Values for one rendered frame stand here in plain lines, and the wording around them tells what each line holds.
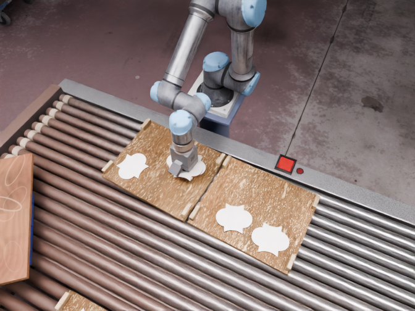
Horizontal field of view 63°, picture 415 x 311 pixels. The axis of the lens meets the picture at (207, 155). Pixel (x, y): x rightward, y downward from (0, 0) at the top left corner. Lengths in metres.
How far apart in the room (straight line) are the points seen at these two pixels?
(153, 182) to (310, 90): 2.06
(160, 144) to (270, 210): 0.55
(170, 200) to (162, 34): 2.55
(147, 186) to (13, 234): 0.50
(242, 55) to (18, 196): 1.00
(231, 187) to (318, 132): 1.59
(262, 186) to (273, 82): 1.87
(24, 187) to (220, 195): 0.74
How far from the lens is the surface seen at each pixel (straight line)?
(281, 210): 1.37
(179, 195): 1.38
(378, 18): 4.24
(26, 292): 1.41
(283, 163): 1.49
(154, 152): 1.50
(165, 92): 1.25
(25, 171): 1.49
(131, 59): 3.44
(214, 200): 1.36
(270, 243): 1.30
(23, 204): 1.41
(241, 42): 1.35
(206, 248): 1.30
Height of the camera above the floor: 2.15
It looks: 56 degrees down
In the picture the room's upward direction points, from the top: 1 degrees counter-clockwise
